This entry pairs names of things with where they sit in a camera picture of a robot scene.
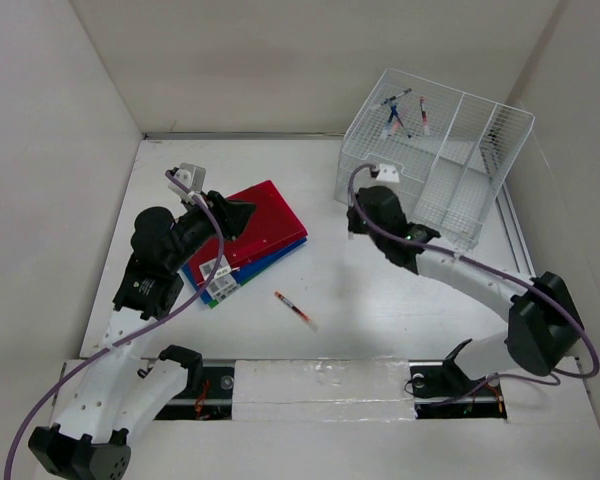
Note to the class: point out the white foam front block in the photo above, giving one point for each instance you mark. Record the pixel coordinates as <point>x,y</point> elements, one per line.
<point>324,390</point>

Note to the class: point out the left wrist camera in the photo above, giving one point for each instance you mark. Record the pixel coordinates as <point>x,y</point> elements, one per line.
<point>186,178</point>

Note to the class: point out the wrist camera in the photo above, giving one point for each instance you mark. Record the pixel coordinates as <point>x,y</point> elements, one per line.
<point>387,173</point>
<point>186,178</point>

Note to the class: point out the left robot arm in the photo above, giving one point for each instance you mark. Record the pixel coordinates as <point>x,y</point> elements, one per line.
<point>113,405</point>

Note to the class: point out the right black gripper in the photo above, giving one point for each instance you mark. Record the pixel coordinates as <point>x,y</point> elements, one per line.
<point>354,224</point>

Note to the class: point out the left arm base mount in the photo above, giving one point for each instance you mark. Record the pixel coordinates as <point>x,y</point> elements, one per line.
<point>208,395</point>

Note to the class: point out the red plastic folder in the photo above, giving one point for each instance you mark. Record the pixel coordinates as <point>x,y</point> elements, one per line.
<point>272,227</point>

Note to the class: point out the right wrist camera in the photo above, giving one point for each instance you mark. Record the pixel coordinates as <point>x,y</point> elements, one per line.
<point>387,173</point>

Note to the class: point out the teal cap gel pen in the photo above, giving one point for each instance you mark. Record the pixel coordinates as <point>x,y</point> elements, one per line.
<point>391,99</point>

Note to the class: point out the aluminium rail right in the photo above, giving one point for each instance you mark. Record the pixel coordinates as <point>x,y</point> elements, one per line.
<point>514,232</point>

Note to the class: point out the blue cap gel pen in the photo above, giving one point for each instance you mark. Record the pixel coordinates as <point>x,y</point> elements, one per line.
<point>391,122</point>

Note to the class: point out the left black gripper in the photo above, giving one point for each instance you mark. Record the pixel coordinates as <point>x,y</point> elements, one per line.
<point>229,215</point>

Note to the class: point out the white wire mesh organizer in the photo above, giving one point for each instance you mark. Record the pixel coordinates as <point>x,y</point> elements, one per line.
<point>450,180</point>

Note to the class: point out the blue plastic folder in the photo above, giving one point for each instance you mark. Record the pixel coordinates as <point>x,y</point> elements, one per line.
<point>239,277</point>

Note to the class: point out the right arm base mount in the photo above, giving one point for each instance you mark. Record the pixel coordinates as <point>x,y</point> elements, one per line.
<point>442,391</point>

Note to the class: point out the pink highlighter pen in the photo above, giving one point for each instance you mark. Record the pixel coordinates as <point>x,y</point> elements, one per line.
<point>395,125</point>

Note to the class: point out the orange red gel pen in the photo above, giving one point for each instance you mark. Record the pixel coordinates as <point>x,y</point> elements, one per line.
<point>303,316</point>

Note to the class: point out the dark blue clip pen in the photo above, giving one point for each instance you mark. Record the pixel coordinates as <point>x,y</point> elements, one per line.
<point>398,121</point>

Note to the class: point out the green plastic folder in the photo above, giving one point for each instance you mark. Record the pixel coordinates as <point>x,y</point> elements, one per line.
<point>240,287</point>

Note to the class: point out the dark red gel pen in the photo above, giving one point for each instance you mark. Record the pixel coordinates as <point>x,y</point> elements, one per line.
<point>424,117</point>

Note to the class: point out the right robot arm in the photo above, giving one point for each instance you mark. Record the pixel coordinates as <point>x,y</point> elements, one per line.
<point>542,321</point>

